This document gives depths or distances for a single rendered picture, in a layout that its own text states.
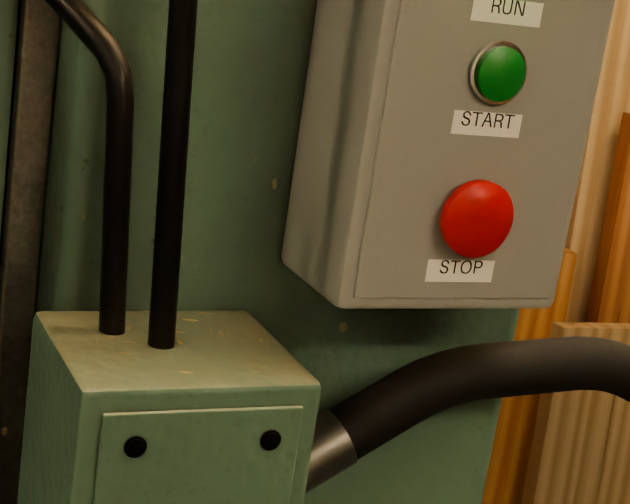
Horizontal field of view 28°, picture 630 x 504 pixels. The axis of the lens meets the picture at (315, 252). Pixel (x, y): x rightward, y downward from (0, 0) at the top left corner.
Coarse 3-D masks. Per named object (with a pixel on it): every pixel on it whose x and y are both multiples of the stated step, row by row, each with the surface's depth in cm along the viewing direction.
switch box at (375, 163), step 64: (320, 0) 49; (384, 0) 44; (448, 0) 45; (576, 0) 47; (320, 64) 49; (384, 64) 45; (448, 64) 46; (576, 64) 48; (320, 128) 49; (384, 128) 45; (448, 128) 46; (576, 128) 49; (320, 192) 48; (384, 192) 46; (448, 192) 47; (512, 192) 48; (320, 256) 48; (384, 256) 47; (448, 256) 48; (512, 256) 49
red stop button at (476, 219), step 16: (464, 192) 47; (480, 192) 47; (496, 192) 47; (448, 208) 47; (464, 208) 47; (480, 208) 47; (496, 208) 47; (512, 208) 48; (448, 224) 47; (464, 224) 47; (480, 224) 47; (496, 224) 47; (448, 240) 47; (464, 240) 47; (480, 240) 47; (496, 240) 48; (464, 256) 48; (480, 256) 48
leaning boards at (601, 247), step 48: (624, 0) 197; (624, 48) 199; (624, 96) 201; (624, 144) 197; (576, 192) 203; (624, 192) 198; (576, 240) 205; (624, 240) 200; (576, 288) 207; (624, 288) 202; (528, 336) 193; (624, 336) 191; (528, 432) 198; (576, 432) 192; (624, 432) 196; (528, 480) 195; (576, 480) 195; (624, 480) 198
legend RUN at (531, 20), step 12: (480, 0) 45; (492, 0) 46; (504, 0) 46; (516, 0) 46; (480, 12) 45; (492, 12) 46; (504, 12) 46; (516, 12) 46; (528, 12) 46; (540, 12) 46; (516, 24) 46; (528, 24) 46
